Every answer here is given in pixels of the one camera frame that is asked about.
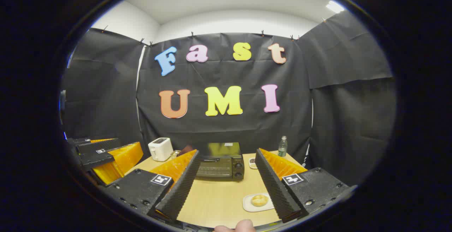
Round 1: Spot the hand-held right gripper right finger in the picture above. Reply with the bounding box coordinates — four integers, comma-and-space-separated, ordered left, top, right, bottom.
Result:
255, 148, 355, 224

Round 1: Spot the clear plastic water bottle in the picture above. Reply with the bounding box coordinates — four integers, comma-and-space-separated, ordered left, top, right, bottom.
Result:
278, 136, 288, 157

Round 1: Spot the white square plate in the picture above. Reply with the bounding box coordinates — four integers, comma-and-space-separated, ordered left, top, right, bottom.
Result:
243, 192, 275, 213

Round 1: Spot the black electric oven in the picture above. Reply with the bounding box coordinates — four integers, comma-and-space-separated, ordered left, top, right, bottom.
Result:
178, 142, 245, 181

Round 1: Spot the small ceiling light panel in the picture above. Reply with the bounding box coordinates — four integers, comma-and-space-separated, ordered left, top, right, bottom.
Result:
326, 0, 345, 14

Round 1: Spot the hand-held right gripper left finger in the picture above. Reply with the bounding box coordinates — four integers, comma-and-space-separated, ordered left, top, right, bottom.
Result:
101, 150, 201, 222

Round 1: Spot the white toaster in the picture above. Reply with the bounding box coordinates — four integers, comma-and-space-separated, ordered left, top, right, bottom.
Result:
148, 137, 174, 162

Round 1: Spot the round bread bun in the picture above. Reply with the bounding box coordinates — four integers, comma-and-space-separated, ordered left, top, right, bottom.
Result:
251, 195, 269, 207

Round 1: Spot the black backdrop cloth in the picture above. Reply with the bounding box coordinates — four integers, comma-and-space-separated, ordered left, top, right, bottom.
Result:
62, 11, 398, 186

